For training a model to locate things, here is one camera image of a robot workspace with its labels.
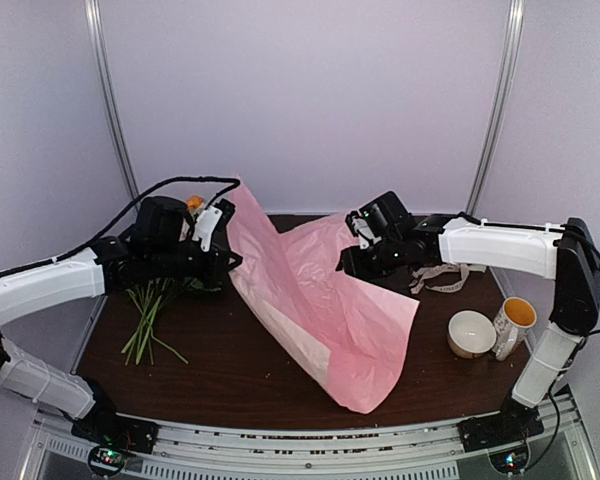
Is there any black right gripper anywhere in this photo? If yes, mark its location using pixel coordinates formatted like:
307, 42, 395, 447
335, 236, 405, 284

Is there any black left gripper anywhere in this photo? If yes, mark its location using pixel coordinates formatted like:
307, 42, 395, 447
149, 240, 242, 288

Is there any fake flower bouquet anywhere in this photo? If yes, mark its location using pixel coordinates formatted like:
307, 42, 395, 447
120, 195, 216, 366

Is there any pink wrapping paper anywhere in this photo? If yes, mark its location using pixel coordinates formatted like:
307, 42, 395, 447
227, 186, 419, 414

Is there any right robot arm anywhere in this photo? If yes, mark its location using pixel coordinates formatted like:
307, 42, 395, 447
338, 191, 600, 442

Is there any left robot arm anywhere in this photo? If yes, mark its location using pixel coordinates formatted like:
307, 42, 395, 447
0, 196, 242, 444

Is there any beige printed ribbon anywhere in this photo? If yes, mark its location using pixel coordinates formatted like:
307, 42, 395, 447
409, 264, 486, 295

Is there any white round bowl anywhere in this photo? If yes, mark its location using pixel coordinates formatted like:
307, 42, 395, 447
447, 310, 496, 359

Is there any floral mug orange inside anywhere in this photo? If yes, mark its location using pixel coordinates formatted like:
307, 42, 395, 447
492, 297, 537, 361

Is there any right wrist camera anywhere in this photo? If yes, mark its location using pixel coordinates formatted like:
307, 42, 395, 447
345, 211, 376, 250

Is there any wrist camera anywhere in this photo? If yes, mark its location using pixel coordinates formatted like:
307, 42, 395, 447
192, 198, 236, 252
345, 211, 376, 250

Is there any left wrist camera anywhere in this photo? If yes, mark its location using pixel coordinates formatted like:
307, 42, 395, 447
192, 198, 236, 252

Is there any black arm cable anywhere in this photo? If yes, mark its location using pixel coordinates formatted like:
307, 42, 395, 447
0, 174, 241, 281

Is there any aluminium front rail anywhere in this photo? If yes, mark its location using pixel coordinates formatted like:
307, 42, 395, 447
29, 392, 594, 480

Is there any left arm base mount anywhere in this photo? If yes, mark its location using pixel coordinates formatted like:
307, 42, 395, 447
64, 412, 159, 479

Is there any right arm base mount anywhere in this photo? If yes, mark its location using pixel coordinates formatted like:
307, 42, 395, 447
457, 413, 544, 476

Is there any left aluminium corner post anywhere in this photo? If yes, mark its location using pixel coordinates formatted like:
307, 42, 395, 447
84, 0, 139, 198

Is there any aluminium corner post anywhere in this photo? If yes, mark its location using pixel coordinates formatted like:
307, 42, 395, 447
465, 0, 525, 215
84, 0, 139, 198

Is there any right aluminium corner post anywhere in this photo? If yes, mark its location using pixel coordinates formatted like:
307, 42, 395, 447
465, 0, 525, 215

